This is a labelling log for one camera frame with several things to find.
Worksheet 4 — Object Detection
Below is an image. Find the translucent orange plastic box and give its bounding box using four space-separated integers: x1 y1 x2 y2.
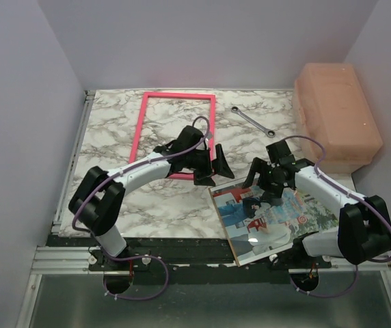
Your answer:
292 63 383 174

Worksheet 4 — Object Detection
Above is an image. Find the aluminium extrusion rail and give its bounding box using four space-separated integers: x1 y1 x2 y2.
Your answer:
31 247 90 275

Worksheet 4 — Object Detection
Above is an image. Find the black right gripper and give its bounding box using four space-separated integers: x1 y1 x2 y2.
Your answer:
242 156 284 199

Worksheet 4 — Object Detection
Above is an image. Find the pink photo frame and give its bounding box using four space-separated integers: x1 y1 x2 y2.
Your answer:
128 91 217 182

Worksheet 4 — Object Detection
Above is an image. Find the silver ratchet wrench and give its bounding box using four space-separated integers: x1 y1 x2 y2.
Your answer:
231 106 275 138

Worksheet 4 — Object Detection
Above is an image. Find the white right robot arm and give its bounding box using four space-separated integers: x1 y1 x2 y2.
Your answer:
243 139 391 268

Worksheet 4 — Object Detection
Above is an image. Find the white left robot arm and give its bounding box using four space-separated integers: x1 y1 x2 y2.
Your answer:
68 125 234 270

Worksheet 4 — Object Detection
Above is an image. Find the printed photo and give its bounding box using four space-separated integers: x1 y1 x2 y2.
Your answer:
208 177 339 267

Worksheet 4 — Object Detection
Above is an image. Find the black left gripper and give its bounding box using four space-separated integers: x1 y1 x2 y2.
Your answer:
184 143 233 186

